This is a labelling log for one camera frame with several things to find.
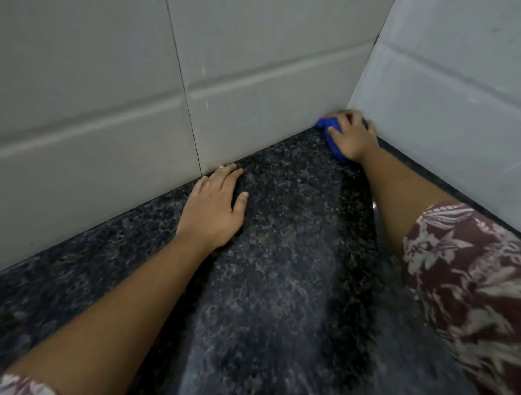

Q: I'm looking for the maroon floral shirt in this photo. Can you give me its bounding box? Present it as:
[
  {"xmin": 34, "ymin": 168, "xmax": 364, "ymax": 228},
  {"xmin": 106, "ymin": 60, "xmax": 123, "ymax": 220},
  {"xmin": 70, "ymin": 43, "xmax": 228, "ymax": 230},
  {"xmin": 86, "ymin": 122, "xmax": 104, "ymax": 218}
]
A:
[{"xmin": 0, "ymin": 200, "xmax": 521, "ymax": 395}]

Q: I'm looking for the person's right hand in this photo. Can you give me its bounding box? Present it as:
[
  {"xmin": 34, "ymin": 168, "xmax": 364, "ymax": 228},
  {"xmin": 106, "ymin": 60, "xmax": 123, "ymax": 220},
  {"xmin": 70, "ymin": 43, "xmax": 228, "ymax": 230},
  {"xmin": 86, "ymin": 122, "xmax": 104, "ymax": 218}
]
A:
[{"xmin": 326, "ymin": 109, "xmax": 380, "ymax": 164}]

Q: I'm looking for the person's right forearm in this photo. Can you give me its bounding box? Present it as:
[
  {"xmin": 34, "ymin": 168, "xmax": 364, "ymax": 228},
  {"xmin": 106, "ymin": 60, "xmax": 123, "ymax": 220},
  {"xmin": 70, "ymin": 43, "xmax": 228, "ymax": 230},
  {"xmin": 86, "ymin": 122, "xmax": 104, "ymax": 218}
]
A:
[{"xmin": 357, "ymin": 145, "xmax": 458, "ymax": 261}]

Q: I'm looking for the person's left hand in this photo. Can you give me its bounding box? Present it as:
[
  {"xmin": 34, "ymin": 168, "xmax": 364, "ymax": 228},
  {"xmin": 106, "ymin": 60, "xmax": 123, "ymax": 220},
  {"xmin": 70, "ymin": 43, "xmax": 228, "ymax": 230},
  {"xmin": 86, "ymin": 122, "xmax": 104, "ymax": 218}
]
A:
[{"xmin": 174, "ymin": 163, "xmax": 250, "ymax": 250}]

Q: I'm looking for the person's left forearm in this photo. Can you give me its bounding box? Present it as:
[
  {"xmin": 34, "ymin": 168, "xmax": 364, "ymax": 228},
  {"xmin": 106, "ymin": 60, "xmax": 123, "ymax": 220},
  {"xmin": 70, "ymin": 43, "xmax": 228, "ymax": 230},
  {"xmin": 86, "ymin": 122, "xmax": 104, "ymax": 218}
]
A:
[{"xmin": 0, "ymin": 235, "xmax": 218, "ymax": 395}]

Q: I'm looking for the blue cleaning cloth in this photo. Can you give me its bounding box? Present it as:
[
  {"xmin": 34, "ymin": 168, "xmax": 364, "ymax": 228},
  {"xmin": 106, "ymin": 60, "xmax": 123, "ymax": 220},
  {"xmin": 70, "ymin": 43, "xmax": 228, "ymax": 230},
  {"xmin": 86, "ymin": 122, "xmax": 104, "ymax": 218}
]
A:
[{"xmin": 315, "ymin": 117, "xmax": 382, "ymax": 164}]

